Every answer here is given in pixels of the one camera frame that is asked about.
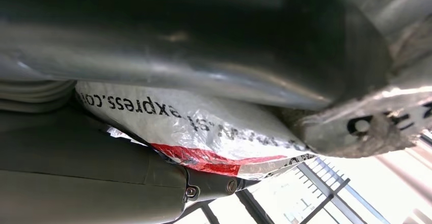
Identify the dark window frame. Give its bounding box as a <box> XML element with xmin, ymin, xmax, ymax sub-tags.
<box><xmin>169</xmin><ymin>131</ymin><xmax>432</xmax><ymax>224</ymax></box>

